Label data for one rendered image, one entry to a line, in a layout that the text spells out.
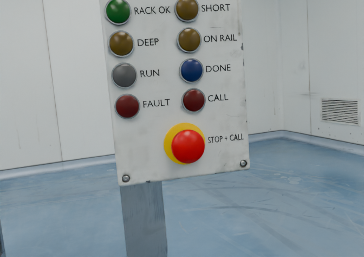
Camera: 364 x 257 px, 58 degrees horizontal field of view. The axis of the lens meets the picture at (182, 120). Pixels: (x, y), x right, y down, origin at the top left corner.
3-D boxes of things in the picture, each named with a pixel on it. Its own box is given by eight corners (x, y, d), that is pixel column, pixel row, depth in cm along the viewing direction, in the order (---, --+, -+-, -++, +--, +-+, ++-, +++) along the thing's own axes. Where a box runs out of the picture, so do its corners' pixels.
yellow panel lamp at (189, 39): (202, 50, 39) (200, 26, 39) (179, 52, 39) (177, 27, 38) (200, 51, 40) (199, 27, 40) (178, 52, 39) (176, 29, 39)
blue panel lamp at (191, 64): (204, 81, 40) (202, 57, 39) (182, 83, 39) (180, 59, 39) (202, 81, 40) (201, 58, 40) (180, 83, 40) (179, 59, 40)
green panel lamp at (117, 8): (131, 22, 37) (129, -3, 37) (106, 23, 37) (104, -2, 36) (131, 24, 38) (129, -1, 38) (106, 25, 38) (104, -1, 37)
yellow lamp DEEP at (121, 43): (134, 55, 38) (132, 30, 37) (110, 56, 37) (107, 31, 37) (134, 55, 39) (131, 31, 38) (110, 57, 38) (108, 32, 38)
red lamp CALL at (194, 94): (206, 110, 40) (205, 88, 40) (184, 113, 40) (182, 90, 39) (205, 110, 41) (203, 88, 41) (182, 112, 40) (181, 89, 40)
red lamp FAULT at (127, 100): (140, 117, 39) (138, 93, 38) (116, 119, 38) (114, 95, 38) (140, 116, 39) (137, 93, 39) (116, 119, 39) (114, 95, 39)
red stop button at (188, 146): (207, 162, 38) (205, 128, 38) (174, 167, 38) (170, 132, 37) (198, 154, 43) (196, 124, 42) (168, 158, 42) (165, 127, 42)
